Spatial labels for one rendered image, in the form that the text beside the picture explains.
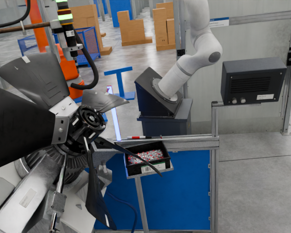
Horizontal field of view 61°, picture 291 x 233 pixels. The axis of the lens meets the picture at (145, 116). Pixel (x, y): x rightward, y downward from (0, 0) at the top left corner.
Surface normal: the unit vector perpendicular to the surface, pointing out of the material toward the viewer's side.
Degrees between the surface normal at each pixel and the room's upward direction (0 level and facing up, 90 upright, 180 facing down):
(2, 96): 71
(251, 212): 0
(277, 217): 0
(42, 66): 40
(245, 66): 15
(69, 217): 50
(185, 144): 90
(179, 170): 90
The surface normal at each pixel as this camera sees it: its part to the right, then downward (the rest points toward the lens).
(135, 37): 0.03, 0.43
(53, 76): 0.24, -0.48
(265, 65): -0.14, -0.76
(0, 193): 0.68, -0.62
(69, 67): 0.46, 0.33
